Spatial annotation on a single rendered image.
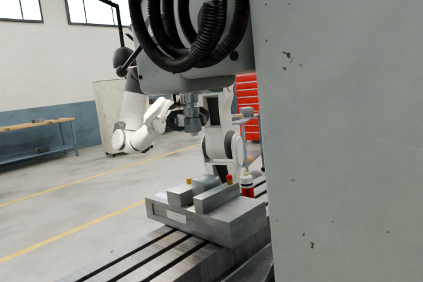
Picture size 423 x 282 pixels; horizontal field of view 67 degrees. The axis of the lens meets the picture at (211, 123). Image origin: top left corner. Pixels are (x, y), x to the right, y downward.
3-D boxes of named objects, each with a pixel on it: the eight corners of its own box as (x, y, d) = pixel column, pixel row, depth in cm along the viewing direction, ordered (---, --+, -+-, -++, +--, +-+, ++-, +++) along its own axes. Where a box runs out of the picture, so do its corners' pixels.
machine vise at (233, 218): (146, 218, 99) (141, 184, 98) (182, 201, 110) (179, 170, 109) (231, 250, 75) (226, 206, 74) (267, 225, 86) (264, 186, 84)
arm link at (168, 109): (163, 105, 85) (154, 103, 96) (168, 140, 86) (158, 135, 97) (207, 99, 89) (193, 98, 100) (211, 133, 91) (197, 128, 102)
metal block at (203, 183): (192, 199, 89) (190, 179, 88) (208, 192, 93) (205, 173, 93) (206, 203, 86) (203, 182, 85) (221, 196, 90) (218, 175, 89)
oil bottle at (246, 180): (240, 201, 104) (236, 169, 103) (247, 197, 107) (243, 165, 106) (250, 204, 101) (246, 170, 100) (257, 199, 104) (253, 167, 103)
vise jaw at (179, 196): (167, 203, 90) (165, 190, 90) (204, 187, 101) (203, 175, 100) (180, 208, 86) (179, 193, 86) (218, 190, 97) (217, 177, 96)
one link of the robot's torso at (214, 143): (214, 156, 170) (208, 68, 168) (244, 157, 162) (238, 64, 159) (199, 161, 157) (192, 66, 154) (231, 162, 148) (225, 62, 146)
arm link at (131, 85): (119, 90, 129) (126, 57, 129) (141, 95, 133) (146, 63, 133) (127, 90, 119) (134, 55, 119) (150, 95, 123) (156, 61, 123)
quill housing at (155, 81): (135, 97, 83) (117, -32, 79) (192, 90, 98) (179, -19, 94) (184, 93, 70) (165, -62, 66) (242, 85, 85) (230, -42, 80)
